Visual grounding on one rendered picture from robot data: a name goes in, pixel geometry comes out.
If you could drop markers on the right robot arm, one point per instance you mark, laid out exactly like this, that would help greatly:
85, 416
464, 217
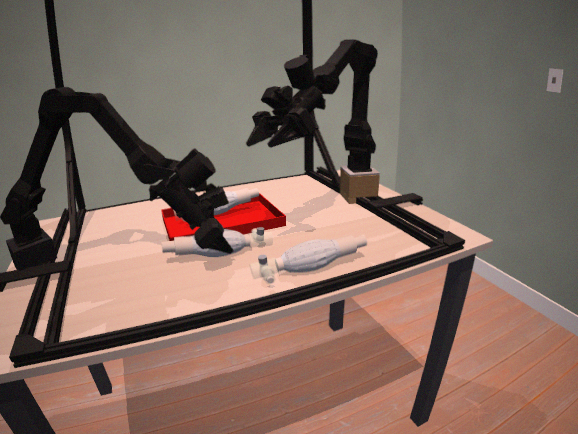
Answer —
56, 107

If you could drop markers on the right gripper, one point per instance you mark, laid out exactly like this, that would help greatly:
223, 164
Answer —
208, 231

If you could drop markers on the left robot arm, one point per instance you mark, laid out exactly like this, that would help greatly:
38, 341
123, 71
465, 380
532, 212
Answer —
357, 133

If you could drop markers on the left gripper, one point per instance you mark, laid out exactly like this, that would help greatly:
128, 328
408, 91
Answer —
296, 124

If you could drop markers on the red tray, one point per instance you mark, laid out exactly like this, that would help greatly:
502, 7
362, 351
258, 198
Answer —
259, 212

